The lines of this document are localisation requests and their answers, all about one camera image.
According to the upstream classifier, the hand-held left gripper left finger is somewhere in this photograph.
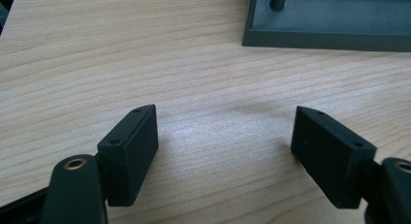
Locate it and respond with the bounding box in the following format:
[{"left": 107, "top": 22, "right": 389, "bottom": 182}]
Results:
[{"left": 96, "top": 104, "right": 160, "bottom": 208}]

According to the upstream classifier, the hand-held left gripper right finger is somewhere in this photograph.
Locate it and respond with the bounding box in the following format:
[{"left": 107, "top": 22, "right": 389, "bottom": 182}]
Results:
[{"left": 290, "top": 105, "right": 378, "bottom": 209}]

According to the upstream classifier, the dark grey tray with peg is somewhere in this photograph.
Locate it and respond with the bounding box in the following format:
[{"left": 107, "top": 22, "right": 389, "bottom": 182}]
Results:
[{"left": 241, "top": 0, "right": 411, "bottom": 53}]

